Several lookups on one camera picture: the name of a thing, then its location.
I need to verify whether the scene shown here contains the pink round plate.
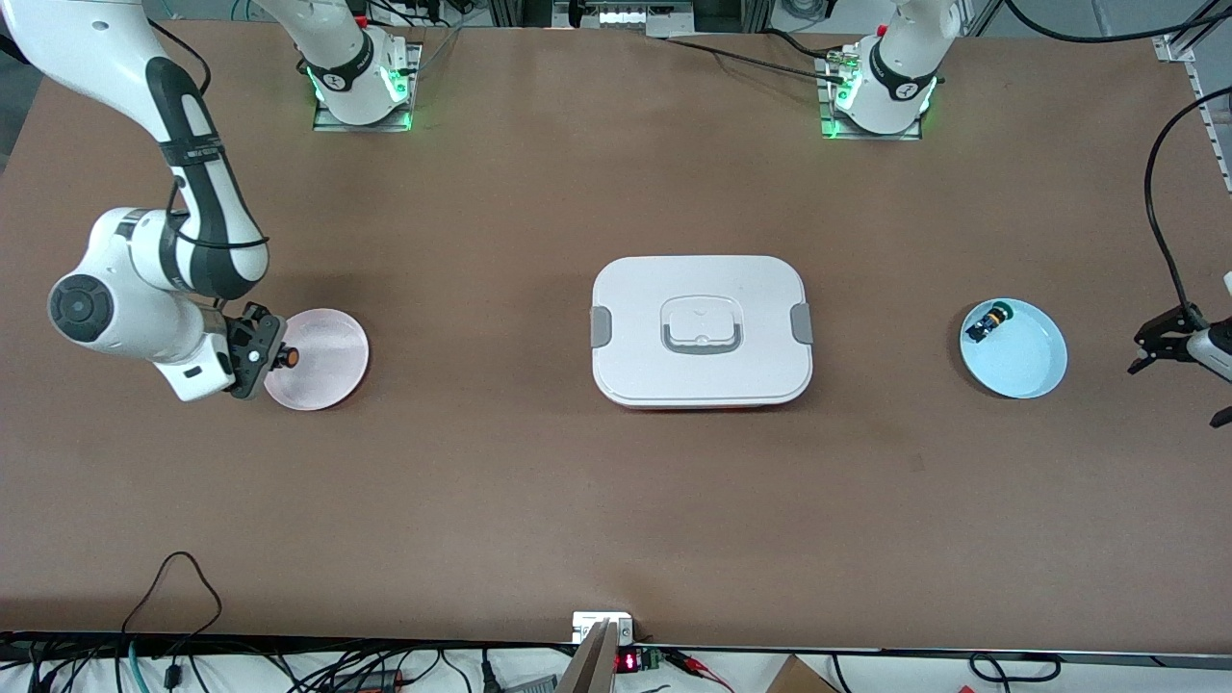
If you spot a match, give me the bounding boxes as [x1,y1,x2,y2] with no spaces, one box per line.
[263,308,371,412]

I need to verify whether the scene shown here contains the light blue round plate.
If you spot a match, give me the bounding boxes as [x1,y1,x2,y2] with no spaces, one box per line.
[960,297,1068,400]

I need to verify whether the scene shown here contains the black table edge strip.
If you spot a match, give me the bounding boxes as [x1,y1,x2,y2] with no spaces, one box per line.
[0,630,1232,667]

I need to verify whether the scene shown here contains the small white box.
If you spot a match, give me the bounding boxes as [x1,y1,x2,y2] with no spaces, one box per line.
[572,611,635,645]

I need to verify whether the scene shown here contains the white lunch box grey latches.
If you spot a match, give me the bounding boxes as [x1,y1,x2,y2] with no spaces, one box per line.
[589,255,815,412]

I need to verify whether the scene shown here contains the grey metal bar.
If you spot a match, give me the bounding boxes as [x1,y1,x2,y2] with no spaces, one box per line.
[555,619,623,693]

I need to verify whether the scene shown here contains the white power strip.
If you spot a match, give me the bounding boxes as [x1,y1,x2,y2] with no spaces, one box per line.
[553,0,694,38]

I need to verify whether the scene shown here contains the brown cardboard piece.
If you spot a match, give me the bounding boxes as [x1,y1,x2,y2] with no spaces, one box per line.
[764,654,840,693]

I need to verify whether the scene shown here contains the black looped table cable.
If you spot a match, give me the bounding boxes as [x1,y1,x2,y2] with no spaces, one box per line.
[120,552,224,638]

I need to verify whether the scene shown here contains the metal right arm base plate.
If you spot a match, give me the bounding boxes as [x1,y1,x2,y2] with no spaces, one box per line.
[312,42,424,134]

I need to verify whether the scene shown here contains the aluminium frame rail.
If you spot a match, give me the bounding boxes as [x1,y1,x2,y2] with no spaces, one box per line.
[1160,0,1232,193]

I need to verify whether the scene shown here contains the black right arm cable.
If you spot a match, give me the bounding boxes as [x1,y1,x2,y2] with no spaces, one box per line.
[144,19,272,253]

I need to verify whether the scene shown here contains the black oval cable loop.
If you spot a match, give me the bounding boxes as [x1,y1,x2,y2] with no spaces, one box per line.
[968,652,1064,683]

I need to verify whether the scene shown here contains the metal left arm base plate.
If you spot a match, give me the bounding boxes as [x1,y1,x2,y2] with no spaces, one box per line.
[816,53,925,141]

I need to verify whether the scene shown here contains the black cable to base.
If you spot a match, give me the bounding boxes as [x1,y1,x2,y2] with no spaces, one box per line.
[664,37,848,86]

